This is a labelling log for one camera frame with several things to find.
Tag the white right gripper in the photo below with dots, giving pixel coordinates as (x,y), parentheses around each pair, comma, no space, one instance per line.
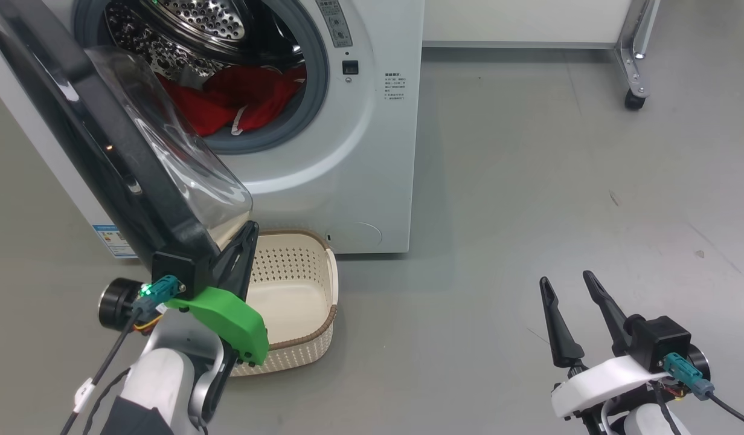
(595,380)

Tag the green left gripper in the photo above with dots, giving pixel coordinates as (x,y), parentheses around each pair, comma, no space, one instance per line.
(233,320)

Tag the red garment with white band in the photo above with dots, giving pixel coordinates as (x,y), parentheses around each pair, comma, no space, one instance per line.
(263,96)

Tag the black round glass washer door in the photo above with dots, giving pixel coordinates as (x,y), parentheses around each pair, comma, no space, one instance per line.
(106,151)

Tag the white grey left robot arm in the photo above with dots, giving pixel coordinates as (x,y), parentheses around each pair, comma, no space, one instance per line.
(160,374)

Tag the cream perforated laundry basket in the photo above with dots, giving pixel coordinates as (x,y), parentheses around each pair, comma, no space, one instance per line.
(293,302)

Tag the black cylindrical right gripper motor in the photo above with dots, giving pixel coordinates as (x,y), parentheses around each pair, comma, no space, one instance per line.
(699,359)

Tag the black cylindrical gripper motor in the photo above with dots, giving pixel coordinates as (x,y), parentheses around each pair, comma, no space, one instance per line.
(115,302)
(699,359)

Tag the black cylindrical left gripper motor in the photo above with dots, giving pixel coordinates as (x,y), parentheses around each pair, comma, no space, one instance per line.
(115,302)

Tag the white front-load washing machine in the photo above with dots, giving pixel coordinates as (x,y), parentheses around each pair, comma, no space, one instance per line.
(348,181)

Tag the black door lock socket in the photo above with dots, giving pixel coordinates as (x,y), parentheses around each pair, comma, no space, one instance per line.
(350,67)

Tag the steel washing machine drum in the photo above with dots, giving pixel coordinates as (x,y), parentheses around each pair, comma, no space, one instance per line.
(215,21)

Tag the small printed warning text label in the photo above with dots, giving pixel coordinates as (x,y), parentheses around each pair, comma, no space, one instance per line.
(395,87)

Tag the grey instruction label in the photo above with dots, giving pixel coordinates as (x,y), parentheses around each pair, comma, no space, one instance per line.
(336,24)

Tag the white panel board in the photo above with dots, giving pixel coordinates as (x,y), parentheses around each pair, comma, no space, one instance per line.
(529,21)

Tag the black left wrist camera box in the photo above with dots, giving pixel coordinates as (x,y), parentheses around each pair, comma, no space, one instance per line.
(173,272)

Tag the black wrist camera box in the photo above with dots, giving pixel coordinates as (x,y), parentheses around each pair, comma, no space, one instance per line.
(173,272)
(659,341)

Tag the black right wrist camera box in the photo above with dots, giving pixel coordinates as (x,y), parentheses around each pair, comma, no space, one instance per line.
(659,341)

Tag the silver metal frame leg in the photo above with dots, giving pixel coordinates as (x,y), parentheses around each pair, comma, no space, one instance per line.
(634,42)

